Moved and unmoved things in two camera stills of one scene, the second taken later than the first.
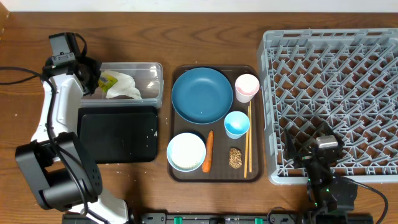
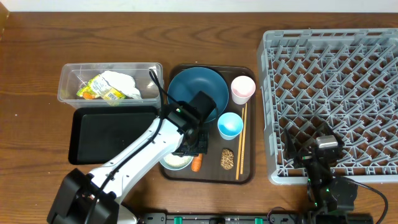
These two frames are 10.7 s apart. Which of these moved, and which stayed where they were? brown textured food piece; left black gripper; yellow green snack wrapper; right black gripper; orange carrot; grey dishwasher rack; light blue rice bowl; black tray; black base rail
Moved: light blue rice bowl; brown textured food piece; yellow green snack wrapper; left black gripper; orange carrot
Stayed: grey dishwasher rack; black base rail; right black gripper; black tray
